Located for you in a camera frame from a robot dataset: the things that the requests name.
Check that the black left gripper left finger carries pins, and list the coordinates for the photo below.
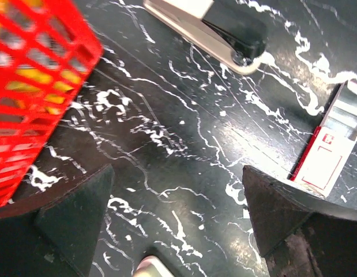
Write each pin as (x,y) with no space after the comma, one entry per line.
(55,233)

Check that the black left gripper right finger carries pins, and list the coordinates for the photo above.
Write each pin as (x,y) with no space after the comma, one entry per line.
(299,234)

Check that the red white staple box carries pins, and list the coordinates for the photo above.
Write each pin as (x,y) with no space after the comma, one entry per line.
(331,143)

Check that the red plastic basket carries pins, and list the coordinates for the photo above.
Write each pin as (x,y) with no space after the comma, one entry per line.
(47,52)

